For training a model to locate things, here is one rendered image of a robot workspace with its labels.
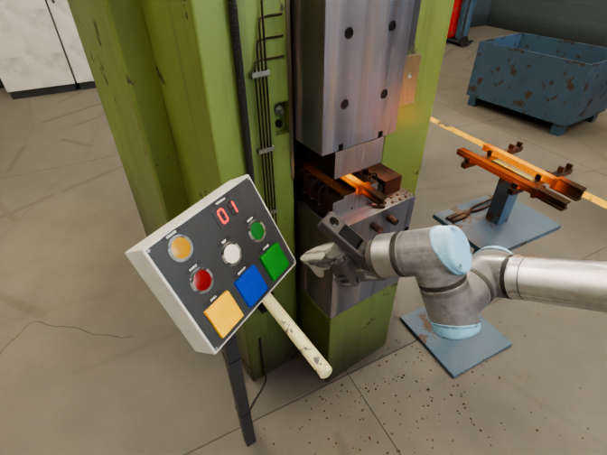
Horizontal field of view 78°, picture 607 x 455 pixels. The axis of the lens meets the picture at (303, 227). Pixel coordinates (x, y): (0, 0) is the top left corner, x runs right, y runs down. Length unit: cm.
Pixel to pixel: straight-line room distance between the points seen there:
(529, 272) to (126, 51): 127
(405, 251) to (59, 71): 592
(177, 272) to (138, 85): 80
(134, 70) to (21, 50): 491
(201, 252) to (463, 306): 54
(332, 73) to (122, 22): 69
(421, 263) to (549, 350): 171
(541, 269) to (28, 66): 614
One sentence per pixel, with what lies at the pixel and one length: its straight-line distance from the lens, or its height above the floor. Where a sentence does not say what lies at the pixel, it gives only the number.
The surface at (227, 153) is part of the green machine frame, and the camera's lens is 113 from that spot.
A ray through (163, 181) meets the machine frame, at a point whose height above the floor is 91.
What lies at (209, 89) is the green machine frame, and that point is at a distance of 105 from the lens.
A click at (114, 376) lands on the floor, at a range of 216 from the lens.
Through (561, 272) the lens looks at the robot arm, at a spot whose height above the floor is 121.
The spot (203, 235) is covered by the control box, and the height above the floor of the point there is 115.
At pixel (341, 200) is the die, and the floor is 98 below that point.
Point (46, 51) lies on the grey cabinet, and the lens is 629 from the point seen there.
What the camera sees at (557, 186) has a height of 100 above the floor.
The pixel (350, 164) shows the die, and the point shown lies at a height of 110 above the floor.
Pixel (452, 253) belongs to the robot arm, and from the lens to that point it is 69.
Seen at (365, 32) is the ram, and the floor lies 148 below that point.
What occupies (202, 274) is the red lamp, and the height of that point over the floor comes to 110.
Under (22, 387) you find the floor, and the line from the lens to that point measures 235.
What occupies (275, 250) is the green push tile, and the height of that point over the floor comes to 103.
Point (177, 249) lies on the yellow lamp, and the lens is 82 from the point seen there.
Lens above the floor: 168
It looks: 38 degrees down
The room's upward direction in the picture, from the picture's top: 1 degrees counter-clockwise
